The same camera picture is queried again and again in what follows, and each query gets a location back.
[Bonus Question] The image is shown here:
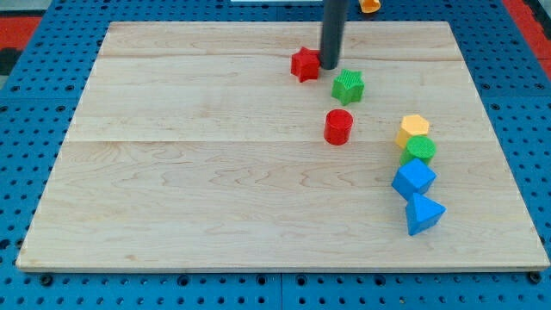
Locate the orange block off board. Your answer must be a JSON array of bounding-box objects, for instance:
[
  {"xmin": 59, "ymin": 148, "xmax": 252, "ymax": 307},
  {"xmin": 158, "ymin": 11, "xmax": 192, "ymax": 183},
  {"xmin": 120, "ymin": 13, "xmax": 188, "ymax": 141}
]
[{"xmin": 359, "ymin": 0, "xmax": 381, "ymax": 14}]

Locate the green cylinder block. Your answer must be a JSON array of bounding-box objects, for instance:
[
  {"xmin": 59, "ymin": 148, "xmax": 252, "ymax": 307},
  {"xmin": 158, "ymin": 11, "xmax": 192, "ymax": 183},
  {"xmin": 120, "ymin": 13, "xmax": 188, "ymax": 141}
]
[{"xmin": 399, "ymin": 135, "xmax": 436, "ymax": 165}]

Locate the blue cube block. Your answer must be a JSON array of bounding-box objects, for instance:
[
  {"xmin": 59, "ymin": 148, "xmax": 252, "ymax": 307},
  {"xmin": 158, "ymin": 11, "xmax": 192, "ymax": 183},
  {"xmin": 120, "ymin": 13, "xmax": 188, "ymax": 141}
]
[{"xmin": 391, "ymin": 158, "xmax": 436, "ymax": 200}]

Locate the blue triangle block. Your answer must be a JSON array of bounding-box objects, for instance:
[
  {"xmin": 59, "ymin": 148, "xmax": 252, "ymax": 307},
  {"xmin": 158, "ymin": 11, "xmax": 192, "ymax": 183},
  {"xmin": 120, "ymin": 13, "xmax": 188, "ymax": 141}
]
[{"xmin": 406, "ymin": 193, "xmax": 447, "ymax": 236}]

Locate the yellow hexagon block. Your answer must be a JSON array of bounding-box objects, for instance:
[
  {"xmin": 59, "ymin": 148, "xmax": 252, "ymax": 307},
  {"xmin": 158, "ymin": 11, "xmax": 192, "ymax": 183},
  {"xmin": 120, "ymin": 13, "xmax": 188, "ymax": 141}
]
[{"xmin": 395, "ymin": 115, "xmax": 430, "ymax": 148}]

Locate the red cylinder block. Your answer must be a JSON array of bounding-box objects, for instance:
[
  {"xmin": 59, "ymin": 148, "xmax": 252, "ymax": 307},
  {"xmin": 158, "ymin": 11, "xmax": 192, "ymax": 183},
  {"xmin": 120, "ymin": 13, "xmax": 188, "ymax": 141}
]
[{"xmin": 324, "ymin": 109, "xmax": 354, "ymax": 146}]

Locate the red star block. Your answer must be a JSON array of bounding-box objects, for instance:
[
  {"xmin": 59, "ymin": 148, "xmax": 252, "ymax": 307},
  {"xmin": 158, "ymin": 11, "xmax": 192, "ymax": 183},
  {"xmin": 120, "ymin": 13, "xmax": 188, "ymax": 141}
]
[{"xmin": 290, "ymin": 47, "xmax": 320, "ymax": 83}]

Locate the wooden board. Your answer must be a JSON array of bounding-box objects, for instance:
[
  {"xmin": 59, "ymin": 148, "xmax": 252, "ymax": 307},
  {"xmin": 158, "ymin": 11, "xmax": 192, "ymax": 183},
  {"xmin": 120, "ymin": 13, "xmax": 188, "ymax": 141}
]
[{"xmin": 16, "ymin": 22, "xmax": 549, "ymax": 273}]

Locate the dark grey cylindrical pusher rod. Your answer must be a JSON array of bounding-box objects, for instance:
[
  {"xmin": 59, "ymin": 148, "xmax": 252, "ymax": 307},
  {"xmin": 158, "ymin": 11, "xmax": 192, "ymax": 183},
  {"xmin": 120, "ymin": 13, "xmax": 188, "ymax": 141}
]
[{"xmin": 319, "ymin": 0, "xmax": 349, "ymax": 70}]

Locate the green star block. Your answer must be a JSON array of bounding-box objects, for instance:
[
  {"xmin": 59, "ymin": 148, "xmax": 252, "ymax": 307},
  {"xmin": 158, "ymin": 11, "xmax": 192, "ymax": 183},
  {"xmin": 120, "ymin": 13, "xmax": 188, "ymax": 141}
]
[{"xmin": 331, "ymin": 69, "xmax": 365, "ymax": 106}]

